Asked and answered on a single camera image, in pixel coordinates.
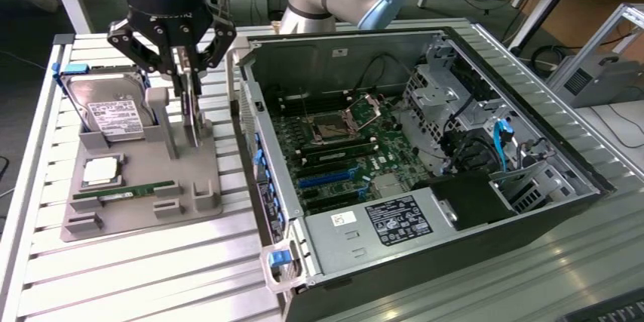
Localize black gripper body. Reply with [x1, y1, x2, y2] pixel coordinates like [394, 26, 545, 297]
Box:
[114, 0, 217, 49]

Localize graphics card with metal bracket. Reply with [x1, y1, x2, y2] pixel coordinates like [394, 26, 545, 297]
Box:
[174, 48, 217, 149]

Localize blue disk caddy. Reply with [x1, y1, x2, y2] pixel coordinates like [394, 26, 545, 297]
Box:
[51, 61, 153, 119]

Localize silver hard disk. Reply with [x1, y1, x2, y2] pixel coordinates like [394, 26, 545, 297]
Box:
[65, 72, 155, 142]

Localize grey parts rack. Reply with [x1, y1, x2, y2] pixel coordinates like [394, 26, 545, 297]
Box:
[59, 86, 226, 243]

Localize CPU socket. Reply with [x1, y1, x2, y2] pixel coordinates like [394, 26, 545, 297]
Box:
[311, 112, 354, 142]

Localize silver CPU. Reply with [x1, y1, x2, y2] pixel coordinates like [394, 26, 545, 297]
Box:
[83, 158, 122, 183]

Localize metal socket cover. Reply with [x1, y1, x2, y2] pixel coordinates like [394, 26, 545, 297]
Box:
[342, 94, 385, 129]

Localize green RAM stick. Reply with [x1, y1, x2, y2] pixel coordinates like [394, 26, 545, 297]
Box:
[73, 182, 181, 201]

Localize dark RAM stick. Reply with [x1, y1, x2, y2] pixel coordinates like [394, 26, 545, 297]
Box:
[302, 144, 379, 164]

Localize black expansion slot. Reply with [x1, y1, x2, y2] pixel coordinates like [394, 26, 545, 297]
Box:
[305, 192, 362, 206]
[307, 203, 365, 216]
[294, 161, 349, 179]

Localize blue expansion slot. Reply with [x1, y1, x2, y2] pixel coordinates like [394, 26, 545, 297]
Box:
[297, 171, 357, 188]

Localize green motherboard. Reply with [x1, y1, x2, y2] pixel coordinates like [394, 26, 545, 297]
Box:
[270, 87, 439, 217]

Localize metal disk bay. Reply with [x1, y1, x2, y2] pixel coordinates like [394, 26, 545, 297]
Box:
[402, 41, 510, 157]

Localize silver chipset heatsink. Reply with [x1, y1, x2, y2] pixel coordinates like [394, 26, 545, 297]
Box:
[375, 175, 409, 195]

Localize grey power supply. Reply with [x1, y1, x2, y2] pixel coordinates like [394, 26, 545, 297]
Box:
[302, 186, 462, 276]

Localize grey computer tower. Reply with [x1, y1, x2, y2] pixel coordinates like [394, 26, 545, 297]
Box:
[549, 54, 644, 109]

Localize black keyboard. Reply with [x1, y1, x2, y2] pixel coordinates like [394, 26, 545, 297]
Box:
[557, 295, 644, 322]

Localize black round cable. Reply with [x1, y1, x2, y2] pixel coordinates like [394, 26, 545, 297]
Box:
[359, 53, 413, 93]

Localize blue data wire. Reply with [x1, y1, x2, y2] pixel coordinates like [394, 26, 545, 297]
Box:
[495, 120, 515, 178]

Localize aluminium profile frame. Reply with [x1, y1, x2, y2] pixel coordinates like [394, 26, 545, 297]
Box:
[546, 2, 644, 85]

